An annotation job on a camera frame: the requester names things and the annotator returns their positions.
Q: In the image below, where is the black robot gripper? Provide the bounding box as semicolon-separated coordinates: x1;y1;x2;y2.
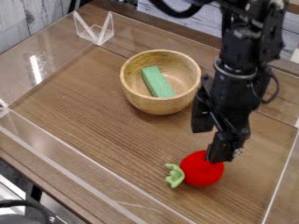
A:
191;59;274;164

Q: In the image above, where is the red plush tomato toy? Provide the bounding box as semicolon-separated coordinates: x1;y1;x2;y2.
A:
164;150;224;188

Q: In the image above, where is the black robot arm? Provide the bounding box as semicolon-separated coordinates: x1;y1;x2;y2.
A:
191;0;288;164

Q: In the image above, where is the green rectangular block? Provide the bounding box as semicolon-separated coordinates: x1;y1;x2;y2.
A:
141;66;175;98

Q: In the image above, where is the wooden bowl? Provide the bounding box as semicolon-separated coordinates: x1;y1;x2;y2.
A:
120;49;202;116

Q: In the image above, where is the clear acrylic table barrier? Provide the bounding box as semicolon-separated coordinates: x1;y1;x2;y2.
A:
0;100;295;224

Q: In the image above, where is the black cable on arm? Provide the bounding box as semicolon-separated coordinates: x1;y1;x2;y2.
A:
148;0;215;19

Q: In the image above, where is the black metal bracket with bolt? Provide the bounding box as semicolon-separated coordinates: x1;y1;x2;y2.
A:
24;185;67;224

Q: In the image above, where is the black cable lower left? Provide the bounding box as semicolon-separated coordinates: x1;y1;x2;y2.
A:
0;199;52;224

